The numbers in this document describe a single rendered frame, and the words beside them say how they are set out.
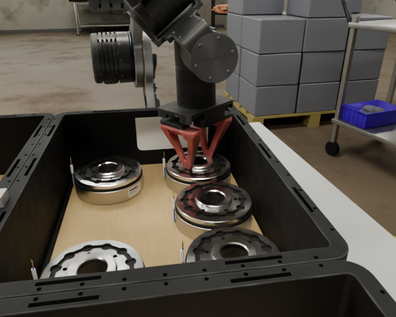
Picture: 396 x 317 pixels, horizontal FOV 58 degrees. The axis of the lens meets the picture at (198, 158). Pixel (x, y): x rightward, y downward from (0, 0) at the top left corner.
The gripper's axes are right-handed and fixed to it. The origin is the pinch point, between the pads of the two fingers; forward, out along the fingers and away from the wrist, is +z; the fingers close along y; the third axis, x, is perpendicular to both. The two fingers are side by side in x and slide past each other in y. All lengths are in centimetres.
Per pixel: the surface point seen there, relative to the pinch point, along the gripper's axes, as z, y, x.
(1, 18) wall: 37, 353, 979
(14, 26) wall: 57, 375, 965
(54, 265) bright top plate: 0.6, -27.0, -4.3
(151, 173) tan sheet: 3.9, -3.5, 7.5
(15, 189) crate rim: -6.4, -26.9, 1.0
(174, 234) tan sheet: 4.0, -12.5, -6.9
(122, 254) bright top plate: 1.1, -21.1, -7.9
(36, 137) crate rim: -6.5, -18.9, 12.9
